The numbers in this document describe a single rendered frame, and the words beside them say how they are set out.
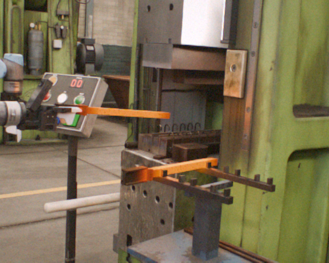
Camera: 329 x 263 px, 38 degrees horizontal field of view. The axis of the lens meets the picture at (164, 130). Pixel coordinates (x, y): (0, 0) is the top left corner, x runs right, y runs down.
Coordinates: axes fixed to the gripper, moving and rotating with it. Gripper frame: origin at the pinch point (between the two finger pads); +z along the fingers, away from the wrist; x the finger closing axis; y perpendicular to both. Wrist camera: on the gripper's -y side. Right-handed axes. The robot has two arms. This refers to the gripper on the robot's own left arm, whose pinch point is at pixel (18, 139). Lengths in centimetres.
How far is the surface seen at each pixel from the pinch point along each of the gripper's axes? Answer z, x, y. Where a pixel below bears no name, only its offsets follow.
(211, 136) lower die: -5, 27, -76
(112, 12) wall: -126, -861, -279
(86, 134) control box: -0.4, -8.6, -30.8
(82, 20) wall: -102, -842, -209
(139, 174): -4, 76, -27
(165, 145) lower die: -3, 32, -53
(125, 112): -17, 44, -32
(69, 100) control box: -14.5, -19.6, -24.9
